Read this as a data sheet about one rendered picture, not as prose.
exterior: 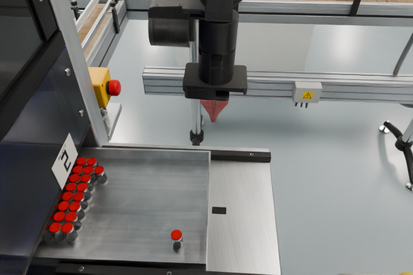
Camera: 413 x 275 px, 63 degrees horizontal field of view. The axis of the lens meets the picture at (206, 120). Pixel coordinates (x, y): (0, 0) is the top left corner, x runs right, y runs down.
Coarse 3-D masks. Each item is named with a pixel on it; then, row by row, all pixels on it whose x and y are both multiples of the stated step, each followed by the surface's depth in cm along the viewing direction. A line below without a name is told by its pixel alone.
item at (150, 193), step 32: (96, 160) 80; (128, 160) 80; (160, 160) 80; (192, 160) 80; (96, 192) 73; (128, 192) 73; (160, 192) 73; (192, 192) 73; (96, 224) 68; (128, 224) 68; (160, 224) 68; (192, 224) 68; (64, 256) 60; (96, 256) 63; (128, 256) 63; (160, 256) 63; (192, 256) 63
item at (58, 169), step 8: (64, 144) 61; (72, 144) 64; (72, 152) 64; (56, 160) 58; (64, 160) 61; (72, 160) 64; (56, 168) 58; (64, 168) 61; (56, 176) 58; (64, 176) 61; (64, 184) 62
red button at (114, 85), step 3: (111, 81) 80; (114, 81) 80; (117, 81) 81; (111, 84) 80; (114, 84) 80; (117, 84) 80; (111, 87) 80; (114, 87) 80; (117, 87) 80; (120, 87) 82; (111, 90) 80; (114, 90) 80; (117, 90) 80; (120, 90) 82; (111, 93) 80; (114, 93) 80; (117, 93) 81
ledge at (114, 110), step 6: (108, 108) 94; (114, 108) 94; (120, 108) 95; (108, 114) 92; (114, 114) 92; (108, 120) 90; (114, 120) 90; (108, 126) 88; (114, 126) 90; (108, 132) 87; (108, 138) 87
